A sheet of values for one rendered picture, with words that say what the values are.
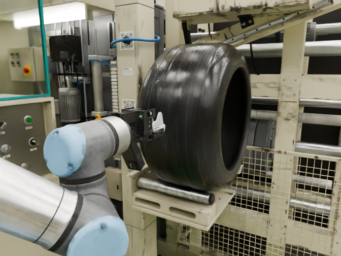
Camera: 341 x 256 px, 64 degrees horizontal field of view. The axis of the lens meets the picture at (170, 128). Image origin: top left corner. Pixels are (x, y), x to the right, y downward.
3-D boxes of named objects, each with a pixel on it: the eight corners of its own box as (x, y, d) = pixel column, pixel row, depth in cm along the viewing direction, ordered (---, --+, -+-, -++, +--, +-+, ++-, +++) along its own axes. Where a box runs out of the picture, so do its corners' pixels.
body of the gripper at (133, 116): (157, 108, 71) (129, 114, 61) (158, 139, 73) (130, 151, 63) (134, 106, 75) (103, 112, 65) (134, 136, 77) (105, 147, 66)
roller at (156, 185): (138, 188, 121) (134, 183, 118) (142, 180, 124) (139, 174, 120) (212, 207, 104) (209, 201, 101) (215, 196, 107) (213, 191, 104)
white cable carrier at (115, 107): (114, 159, 134) (110, 60, 125) (121, 156, 139) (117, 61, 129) (121, 160, 132) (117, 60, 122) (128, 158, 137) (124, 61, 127)
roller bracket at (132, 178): (126, 195, 118) (125, 174, 116) (171, 167, 152) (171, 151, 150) (132, 197, 116) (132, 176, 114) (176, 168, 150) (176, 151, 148)
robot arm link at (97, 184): (67, 252, 49) (58, 187, 47) (64, 223, 60) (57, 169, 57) (118, 237, 53) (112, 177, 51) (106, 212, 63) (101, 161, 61)
